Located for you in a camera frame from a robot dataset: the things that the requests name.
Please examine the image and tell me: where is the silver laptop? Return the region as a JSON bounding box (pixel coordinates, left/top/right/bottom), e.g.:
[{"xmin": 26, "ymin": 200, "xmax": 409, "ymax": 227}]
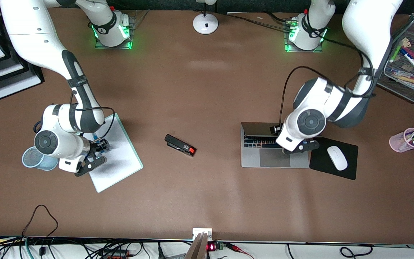
[{"xmin": 240, "ymin": 122, "xmax": 311, "ymax": 169}]

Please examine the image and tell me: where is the blue capped white marker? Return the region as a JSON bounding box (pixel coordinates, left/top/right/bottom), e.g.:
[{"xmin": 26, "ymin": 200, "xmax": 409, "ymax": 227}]
[{"xmin": 400, "ymin": 48, "xmax": 414, "ymax": 75}]

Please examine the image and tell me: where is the teal clipboard with white paper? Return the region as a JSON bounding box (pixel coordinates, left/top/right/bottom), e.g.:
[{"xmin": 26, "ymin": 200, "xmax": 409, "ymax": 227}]
[{"xmin": 85, "ymin": 113, "xmax": 144, "ymax": 194}]

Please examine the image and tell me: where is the black mouse pad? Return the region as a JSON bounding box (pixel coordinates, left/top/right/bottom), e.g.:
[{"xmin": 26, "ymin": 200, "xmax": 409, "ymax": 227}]
[{"xmin": 309, "ymin": 135, "xmax": 359, "ymax": 181}]

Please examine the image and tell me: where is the light blue mesh pen cup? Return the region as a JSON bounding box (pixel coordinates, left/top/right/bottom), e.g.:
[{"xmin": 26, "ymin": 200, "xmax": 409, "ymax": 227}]
[{"xmin": 22, "ymin": 146, "xmax": 59, "ymax": 171}]

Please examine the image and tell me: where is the white computer mouse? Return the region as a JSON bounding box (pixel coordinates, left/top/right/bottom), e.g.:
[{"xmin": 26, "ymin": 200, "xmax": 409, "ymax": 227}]
[{"xmin": 327, "ymin": 146, "xmax": 348, "ymax": 171}]

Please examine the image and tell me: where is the black stapler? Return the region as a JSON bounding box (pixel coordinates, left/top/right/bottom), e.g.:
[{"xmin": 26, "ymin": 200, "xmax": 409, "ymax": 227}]
[{"xmin": 164, "ymin": 134, "xmax": 197, "ymax": 157}]

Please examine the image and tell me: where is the black stacked paper tray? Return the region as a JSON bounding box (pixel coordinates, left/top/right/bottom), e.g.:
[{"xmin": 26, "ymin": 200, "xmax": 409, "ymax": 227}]
[{"xmin": 0, "ymin": 6, "xmax": 45, "ymax": 100}]

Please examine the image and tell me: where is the pink translucent pen cup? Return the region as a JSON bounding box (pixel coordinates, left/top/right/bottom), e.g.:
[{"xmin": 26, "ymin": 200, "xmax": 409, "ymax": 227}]
[{"xmin": 389, "ymin": 128, "xmax": 414, "ymax": 153}]

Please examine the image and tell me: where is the small white box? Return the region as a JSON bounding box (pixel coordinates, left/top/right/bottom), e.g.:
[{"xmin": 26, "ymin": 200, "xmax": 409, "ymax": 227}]
[{"xmin": 193, "ymin": 228, "xmax": 213, "ymax": 241}]

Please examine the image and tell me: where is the white round lamp stand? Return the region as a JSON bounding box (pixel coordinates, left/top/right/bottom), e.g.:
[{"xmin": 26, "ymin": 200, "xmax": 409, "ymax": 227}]
[{"xmin": 193, "ymin": 0, "xmax": 219, "ymax": 35}]

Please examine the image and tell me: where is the yellow pencil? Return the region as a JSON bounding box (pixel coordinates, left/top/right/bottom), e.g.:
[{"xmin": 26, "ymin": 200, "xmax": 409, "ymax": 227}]
[{"xmin": 390, "ymin": 68, "xmax": 414, "ymax": 85}]

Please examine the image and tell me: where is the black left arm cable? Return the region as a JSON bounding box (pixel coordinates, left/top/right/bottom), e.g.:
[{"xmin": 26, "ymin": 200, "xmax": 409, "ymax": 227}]
[{"xmin": 280, "ymin": 40, "xmax": 377, "ymax": 124}]

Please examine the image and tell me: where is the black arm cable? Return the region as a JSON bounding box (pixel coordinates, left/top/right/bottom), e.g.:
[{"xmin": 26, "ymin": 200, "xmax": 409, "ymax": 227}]
[
  {"xmin": 280, "ymin": 40, "xmax": 377, "ymax": 124},
  {"xmin": 34, "ymin": 90, "xmax": 116, "ymax": 144}
]

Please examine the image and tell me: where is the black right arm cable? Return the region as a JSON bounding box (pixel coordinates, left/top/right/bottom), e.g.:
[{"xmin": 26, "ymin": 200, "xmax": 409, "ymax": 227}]
[{"xmin": 34, "ymin": 90, "xmax": 116, "ymax": 144}]

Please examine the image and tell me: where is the black looped cable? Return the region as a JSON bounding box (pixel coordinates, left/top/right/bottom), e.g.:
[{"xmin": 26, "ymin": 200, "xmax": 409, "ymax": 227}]
[{"xmin": 22, "ymin": 204, "xmax": 59, "ymax": 238}]

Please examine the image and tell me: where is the teal cable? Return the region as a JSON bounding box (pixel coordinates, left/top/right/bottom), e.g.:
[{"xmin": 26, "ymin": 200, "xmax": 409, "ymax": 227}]
[{"xmin": 24, "ymin": 238, "xmax": 35, "ymax": 259}]

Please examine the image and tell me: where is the black base power cable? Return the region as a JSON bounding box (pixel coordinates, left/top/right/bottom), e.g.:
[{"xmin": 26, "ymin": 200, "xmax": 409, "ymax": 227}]
[{"xmin": 227, "ymin": 12, "xmax": 294, "ymax": 31}]

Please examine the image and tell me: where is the red cable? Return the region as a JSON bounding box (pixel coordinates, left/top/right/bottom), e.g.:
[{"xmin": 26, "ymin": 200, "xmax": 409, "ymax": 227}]
[{"xmin": 224, "ymin": 243, "xmax": 255, "ymax": 259}]

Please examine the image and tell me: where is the grey wedge bracket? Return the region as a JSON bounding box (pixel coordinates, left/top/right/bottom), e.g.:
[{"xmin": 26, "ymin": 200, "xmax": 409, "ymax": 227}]
[{"xmin": 185, "ymin": 232, "xmax": 208, "ymax": 259}]

